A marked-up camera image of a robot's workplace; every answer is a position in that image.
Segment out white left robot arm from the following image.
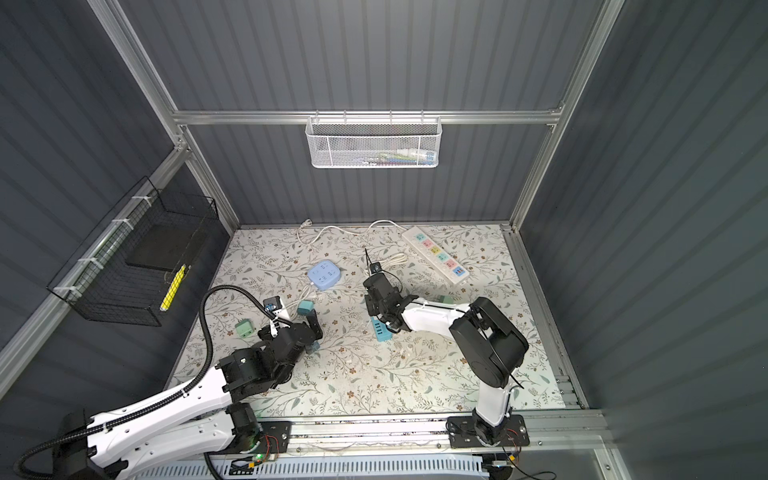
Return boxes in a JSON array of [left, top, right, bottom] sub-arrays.
[[52, 315, 323, 479]]

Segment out white power strip cable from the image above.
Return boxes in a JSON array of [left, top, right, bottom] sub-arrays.
[[278, 218, 415, 322]]

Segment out light blue round power strip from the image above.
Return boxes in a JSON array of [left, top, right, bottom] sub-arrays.
[[307, 259, 341, 291]]

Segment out white wire wall basket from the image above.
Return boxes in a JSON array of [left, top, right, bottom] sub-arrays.
[[305, 117, 443, 169]]

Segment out long white power strip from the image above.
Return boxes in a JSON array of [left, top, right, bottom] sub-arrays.
[[402, 226, 470, 285]]

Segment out black corrugated cable conduit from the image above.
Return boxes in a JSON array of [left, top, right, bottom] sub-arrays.
[[13, 284, 283, 480]]

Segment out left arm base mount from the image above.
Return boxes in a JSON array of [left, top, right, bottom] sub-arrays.
[[211, 421, 293, 455]]

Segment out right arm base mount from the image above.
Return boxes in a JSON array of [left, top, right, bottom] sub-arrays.
[[446, 414, 530, 449]]

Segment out coiled white cable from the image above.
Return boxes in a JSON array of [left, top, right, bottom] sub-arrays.
[[365, 251, 409, 277]]

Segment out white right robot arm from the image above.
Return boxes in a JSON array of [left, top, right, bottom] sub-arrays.
[[363, 272, 529, 443]]

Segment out teal blue power strip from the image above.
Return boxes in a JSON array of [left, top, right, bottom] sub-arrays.
[[371, 317, 393, 342]]

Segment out black wire side basket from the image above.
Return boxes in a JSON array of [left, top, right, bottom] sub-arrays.
[[47, 178, 219, 327]]

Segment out yellow marker in basket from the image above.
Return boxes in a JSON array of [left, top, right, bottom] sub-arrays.
[[160, 265, 188, 312]]

